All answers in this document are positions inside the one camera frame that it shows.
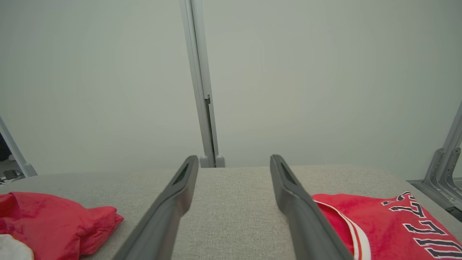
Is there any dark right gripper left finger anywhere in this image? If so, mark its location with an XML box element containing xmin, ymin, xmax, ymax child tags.
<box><xmin>112</xmin><ymin>155</ymin><xmax>200</xmax><ymax>260</ymax></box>

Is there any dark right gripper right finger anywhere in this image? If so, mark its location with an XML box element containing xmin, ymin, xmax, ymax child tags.
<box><xmin>270</xmin><ymin>155</ymin><xmax>354</xmax><ymax>260</ymax></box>

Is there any red jersey with black lettering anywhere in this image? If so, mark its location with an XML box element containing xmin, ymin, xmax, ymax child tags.
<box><xmin>311</xmin><ymin>191</ymin><xmax>462</xmax><ymax>260</ymax></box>

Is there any red garment with white trim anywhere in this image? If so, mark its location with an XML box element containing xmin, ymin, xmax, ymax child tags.
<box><xmin>0</xmin><ymin>192</ymin><xmax>124</xmax><ymax>260</ymax></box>

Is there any grey metal bracket frame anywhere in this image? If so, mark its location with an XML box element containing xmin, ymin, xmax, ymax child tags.
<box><xmin>408</xmin><ymin>101</ymin><xmax>462</xmax><ymax>222</ymax></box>

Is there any grey metal partition post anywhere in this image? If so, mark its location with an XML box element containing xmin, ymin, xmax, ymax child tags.
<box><xmin>179</xmin><ymin>0</ymin><xmax>221</xmax><ymax>168</ymax></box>

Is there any slanted grey side post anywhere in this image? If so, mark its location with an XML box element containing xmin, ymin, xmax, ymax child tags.
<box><xmin>0</xmin><ymin>116</ymin><xmax>38</xmax><ymax>177</ymax></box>

